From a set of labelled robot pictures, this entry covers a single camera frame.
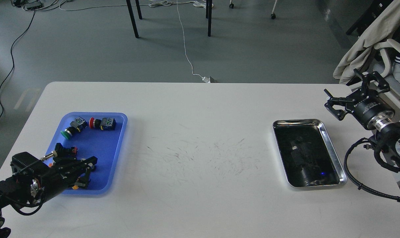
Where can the silver metal tray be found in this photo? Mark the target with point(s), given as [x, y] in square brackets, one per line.
[313, 164]

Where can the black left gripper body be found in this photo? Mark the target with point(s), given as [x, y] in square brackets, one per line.
[51, 183]

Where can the blue plastic tray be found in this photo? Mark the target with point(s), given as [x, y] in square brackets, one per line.
[105, 145]

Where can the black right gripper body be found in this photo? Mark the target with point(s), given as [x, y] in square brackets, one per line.
[370, 111]

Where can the black cabinet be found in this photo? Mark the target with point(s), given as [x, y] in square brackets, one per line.
[369, 16]

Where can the beige jacket on chair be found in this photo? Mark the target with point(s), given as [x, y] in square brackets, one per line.
[384, 26]

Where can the green push button switch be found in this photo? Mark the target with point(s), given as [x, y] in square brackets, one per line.
[75, 127]

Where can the black table leg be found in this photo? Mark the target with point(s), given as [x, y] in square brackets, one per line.
[132, 18]
[138, 7]

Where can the white office chair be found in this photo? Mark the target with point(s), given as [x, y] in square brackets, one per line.
[390, 70]

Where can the black selector switch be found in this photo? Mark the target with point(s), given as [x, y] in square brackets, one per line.
[62, 152]

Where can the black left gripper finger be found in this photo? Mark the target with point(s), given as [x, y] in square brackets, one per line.
[83, 181]
[72, 164]

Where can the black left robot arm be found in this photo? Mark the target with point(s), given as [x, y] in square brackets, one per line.
[33, 182]

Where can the red emergency push button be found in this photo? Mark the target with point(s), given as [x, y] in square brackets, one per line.
[104, 124]

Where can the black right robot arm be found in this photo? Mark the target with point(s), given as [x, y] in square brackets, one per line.
[387, 147]

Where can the black power strip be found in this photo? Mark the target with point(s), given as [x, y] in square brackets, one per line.
[27, 5]

